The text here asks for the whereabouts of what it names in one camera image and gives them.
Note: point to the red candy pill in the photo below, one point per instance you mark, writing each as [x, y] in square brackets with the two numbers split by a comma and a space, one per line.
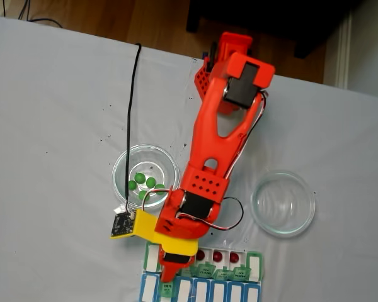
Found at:
[234, 258]
[218, 256]
[202, 255]

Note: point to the blue weekly pill organiser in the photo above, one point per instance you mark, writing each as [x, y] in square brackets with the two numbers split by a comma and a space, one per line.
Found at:
[149, 287]

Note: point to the green candy pill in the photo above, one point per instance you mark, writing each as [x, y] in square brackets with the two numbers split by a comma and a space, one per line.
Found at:
[140, 177]
[141, 195]
[160, 186]
[132, 185]
[151, 181]

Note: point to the glass bowl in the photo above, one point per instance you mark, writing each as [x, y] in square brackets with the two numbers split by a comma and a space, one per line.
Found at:
[123, 166]
[283, 204]

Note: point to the green weekly pill organiser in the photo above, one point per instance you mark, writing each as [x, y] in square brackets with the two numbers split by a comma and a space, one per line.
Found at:
[254, 264]

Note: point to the white table cloth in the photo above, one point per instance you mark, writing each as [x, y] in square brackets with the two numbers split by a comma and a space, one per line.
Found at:
[50, 126]

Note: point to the black furniture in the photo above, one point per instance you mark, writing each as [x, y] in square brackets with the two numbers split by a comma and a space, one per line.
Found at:
[255, 12]

